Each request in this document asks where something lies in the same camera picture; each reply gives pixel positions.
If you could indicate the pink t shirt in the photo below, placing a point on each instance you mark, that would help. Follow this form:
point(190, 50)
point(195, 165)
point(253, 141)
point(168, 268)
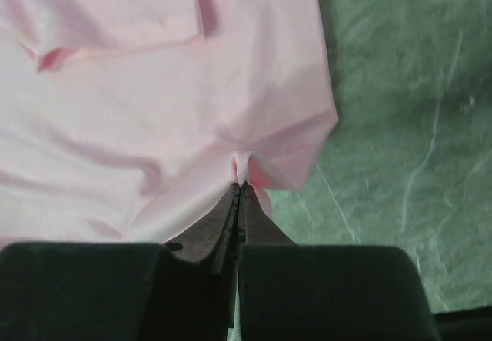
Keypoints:
point(127, 120)

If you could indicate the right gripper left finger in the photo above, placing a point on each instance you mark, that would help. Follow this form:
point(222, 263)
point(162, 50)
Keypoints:
point(180, 290)

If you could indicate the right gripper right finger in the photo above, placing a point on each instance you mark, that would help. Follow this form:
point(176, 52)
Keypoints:
point(321, 292)

